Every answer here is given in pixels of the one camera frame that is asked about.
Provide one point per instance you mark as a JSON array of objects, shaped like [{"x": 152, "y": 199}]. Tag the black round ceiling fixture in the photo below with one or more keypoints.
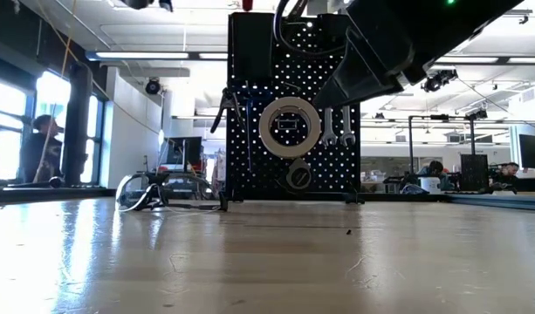
[{"x": 152, "y": 86}]

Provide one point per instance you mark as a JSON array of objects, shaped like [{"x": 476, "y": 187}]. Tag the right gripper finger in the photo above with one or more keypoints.
[{"x": 358, "y": 83}]

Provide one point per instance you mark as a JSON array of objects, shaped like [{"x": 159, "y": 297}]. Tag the person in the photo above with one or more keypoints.
[
  {"x": 40, "y": 152},
  {"x": 507, "y": 172},
  {"x": 433, "y": 170}
]

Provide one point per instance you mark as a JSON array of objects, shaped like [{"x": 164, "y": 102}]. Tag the black computer monitor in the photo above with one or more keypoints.
[
  {"x": 184, "y": 150},
  {"x": 533, "y": 150}
]

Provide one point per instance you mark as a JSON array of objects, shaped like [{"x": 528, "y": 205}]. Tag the silver combination wrench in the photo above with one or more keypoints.
[
  {"x": 328, "y": 126},
  {"x": 347, "y": 126}
]

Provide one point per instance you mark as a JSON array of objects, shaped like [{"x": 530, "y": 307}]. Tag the white bucket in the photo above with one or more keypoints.
[{"x": 430, "y": 185}]

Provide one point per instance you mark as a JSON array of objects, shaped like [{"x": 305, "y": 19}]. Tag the clear safety glasses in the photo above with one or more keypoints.
[{"x": 140, "y": 192}]

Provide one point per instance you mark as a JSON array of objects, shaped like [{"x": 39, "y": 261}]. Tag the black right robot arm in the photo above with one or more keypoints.
[{"x": 468, "y": 22}]

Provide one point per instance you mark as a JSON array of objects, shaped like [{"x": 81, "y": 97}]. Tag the long ceiling light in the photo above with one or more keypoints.
[{"x": 140, "y": 55}]

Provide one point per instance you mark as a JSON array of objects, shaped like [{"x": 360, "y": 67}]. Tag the white tape roll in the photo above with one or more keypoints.
[{"x": 267, "y": 126}]

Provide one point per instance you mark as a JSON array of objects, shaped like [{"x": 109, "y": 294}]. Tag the black building pillar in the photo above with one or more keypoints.
[{"x": 78, "y": 122}]

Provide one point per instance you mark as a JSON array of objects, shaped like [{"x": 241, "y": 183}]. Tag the black aluminium table frame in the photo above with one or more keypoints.
[{"x": 53, "y": 192}]

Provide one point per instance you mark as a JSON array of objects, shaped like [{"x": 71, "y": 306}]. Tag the black metal stand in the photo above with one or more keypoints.
[{"x": 410, "y": 139}]

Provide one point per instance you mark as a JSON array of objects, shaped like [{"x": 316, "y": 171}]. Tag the black ceiling track light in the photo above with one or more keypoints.
[{"x": 439, "y": 79}]

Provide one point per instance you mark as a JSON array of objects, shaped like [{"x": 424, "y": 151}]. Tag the black mesh box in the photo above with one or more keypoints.
[{"x": 475, "y": 172}]

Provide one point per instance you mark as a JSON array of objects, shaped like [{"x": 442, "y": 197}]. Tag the black perforated peg board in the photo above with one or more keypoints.
[{"x": 249, "y": 174}]

